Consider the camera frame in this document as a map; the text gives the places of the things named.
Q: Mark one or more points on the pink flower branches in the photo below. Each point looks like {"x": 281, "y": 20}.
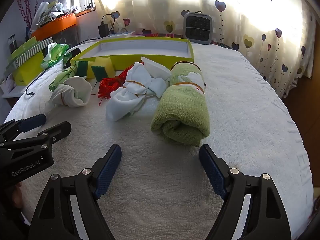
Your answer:
{"x": 25, "y": 7}

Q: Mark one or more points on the yellow-green carton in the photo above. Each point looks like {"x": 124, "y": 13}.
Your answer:
{"x": 28, "y": 71}

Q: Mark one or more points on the heart print curtain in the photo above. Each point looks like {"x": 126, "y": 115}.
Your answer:
{"x": 250, "y": 12}

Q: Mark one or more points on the black charger adapter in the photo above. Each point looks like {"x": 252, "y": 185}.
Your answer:
{"x": 103, "y": 30}

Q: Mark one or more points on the striped gift box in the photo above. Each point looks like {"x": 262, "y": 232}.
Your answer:
{"x": 32, "y": 52}

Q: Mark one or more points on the orange window sill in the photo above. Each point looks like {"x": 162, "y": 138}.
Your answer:
{"x": 86, "y": 12}

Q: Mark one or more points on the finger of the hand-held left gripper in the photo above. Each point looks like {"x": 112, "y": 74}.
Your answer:
{"x": 30, "y": 123}
{"x": 57, "y": 131}

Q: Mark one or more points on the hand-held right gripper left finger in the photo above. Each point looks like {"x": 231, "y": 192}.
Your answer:
{"x": 107, "y": 172}

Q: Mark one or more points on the orange curved shelf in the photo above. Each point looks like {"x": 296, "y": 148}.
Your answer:
{"x": 53, "y": 26}

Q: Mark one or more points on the white paper tissue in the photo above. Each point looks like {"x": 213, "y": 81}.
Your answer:
{"x": 155, "y": 67}

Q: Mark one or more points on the yellow green sponge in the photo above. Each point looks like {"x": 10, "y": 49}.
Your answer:
{"x": 82, "y": 68}
{"x": 103, "y": 65}

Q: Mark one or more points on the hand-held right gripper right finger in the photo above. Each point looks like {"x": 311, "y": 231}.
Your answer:
{"x": 212, "y": 172}

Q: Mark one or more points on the yellow-green shallow box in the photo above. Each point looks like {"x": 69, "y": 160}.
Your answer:
{"x": 140, "y": 46}

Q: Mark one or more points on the glass jar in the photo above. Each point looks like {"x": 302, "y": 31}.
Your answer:
{"x": 12, "y": 45}

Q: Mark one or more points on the white flat box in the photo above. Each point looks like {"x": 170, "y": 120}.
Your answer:
{"x": 11, "y": 86}

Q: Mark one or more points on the large white cloth bundle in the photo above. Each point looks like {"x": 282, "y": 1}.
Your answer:
{"x": 127, "y": 97}

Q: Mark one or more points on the green box lid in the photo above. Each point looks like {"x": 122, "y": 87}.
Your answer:
{"x": 23, "y": 47}

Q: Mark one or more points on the person's left hand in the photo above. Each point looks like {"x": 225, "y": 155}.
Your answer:
{"x": 18, "y": 196}

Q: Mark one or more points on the green cloth bundle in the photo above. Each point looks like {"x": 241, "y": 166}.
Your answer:
{"x": 62, "y": 77}

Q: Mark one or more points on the small white cloth bundle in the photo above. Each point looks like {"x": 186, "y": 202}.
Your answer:
{"x": 75, "y": 92}

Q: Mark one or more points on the white power strip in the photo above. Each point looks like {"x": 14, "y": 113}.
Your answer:
{"x": 122, "y": 34}

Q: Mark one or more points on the green wipes packet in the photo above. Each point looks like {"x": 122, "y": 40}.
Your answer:
{"x": 55, "y": 55}

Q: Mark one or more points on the plaid cloth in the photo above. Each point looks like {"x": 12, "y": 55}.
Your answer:
{"x": 162, "y": 35}

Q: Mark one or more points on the green towel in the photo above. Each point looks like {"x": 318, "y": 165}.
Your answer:
{"x": 181, "y": 110}

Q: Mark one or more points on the small grey heater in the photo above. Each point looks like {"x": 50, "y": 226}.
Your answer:
{"x": 198, "y": 27}

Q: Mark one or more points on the pile of packets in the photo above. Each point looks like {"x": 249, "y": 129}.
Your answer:
{"x": 52, "y": 11}

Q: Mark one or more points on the black smartphone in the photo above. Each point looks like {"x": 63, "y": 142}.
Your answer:
{"x": 73, "y": 52}

